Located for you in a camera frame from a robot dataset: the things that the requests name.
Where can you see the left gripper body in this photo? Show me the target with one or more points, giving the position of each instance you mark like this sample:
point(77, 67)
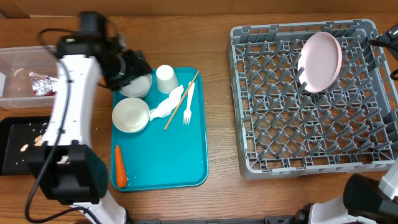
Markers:
point(124, 68)

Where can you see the grey bowl with rice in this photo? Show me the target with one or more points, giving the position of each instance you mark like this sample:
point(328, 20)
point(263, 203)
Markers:
point(138, 88)

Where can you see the white bowl with peanuts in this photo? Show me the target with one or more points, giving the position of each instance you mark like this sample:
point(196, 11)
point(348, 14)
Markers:
point(131, 115)

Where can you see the wooden chopstick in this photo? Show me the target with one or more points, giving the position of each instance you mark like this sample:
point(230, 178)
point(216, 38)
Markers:
point(181, 100)

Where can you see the silver red foil wrapper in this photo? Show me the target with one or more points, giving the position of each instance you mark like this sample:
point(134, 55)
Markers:
point(43, 85)

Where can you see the pink round plate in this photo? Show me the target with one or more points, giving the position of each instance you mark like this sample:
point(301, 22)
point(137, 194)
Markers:
point(320, 59)

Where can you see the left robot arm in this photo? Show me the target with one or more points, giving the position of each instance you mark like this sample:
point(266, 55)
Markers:
point(65, 167)

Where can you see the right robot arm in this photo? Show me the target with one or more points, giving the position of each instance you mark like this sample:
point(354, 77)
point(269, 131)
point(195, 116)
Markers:
point(364, 200)

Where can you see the black plastic waste bin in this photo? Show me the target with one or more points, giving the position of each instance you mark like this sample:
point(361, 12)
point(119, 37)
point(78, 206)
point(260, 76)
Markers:
point(12, 139)

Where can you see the grey dishwasher rack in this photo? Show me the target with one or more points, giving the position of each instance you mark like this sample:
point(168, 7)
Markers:
point(282, 130)

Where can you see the white plastic cup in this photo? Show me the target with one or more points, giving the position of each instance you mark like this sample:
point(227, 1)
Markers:
point(166, 79)

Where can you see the torn white napkin piece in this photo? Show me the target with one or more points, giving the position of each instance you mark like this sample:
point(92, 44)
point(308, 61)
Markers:
point(168, 105)

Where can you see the white plastic fork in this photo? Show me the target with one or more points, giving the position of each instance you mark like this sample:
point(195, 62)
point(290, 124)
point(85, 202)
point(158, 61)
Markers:
point(187, 114)

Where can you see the teal serving tray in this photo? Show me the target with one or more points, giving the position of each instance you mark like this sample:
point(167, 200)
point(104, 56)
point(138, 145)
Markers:
point(168, 153)

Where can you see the pile of peanuts and rice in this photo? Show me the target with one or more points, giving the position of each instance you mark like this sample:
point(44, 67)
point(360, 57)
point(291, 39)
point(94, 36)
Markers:
point(35, 132)

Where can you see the clear plastic storage bin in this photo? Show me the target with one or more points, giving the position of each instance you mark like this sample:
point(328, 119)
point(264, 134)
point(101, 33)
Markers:
point(16, 85)

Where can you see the orange carrot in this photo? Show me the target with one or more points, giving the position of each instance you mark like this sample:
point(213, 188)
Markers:
point(121, 178)

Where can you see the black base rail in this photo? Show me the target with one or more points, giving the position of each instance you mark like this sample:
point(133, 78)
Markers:
point(214, 221)

